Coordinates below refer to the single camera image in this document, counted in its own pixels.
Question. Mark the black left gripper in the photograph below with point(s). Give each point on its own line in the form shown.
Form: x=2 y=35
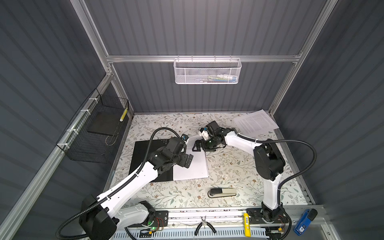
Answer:
x=184 y=156

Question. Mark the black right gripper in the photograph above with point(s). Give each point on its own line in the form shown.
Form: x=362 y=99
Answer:
x=203 y=142

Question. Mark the printed sheet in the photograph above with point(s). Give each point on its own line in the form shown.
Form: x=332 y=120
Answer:
x=198 y=168
x=255 y=123

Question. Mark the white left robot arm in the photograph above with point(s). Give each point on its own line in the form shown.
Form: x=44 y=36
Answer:
x=98 y=216

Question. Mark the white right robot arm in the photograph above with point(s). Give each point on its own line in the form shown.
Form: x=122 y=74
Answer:
x=269 y=162

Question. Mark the grey black stapler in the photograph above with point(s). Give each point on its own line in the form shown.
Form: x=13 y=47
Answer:
x=222 y=192

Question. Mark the pens in white basket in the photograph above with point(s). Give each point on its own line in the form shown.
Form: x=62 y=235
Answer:
x=231 y=79

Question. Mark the yellow marker in basket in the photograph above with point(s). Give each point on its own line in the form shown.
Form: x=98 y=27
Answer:
x=123 y=115

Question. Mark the black pad in basket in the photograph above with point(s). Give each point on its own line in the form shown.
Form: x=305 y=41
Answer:
x=104 y=124

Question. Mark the yellow utility knife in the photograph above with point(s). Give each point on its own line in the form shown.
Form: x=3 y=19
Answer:
x=247 y=228

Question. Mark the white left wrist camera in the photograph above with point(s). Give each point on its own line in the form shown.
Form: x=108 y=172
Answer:
x=185 y=138

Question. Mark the black handled pliers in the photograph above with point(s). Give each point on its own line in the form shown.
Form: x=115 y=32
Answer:
x=203 y=224

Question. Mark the white wire mesh basket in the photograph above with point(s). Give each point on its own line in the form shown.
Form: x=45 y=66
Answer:
x=189 y=71

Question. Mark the black wire basket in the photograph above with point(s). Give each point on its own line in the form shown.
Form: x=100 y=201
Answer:
x=81 y=146

